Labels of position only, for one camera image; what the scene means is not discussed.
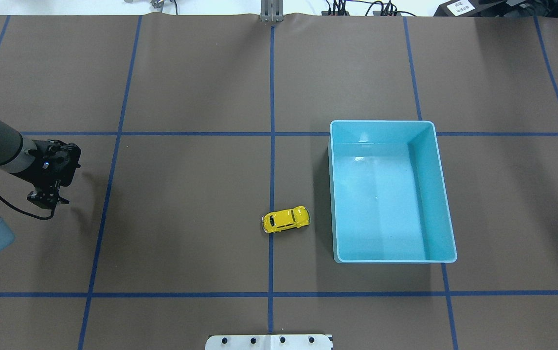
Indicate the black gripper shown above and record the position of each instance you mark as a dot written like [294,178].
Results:
[41,179]

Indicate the yellow beetle toy car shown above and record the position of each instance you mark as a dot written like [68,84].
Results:
[286,219]

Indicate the turquoise plastic bin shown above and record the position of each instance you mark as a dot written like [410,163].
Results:
[388,197]

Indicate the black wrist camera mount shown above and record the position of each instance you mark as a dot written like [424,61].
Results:
[47,199]

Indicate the aluminium frame post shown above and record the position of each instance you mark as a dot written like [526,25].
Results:
[271,11]

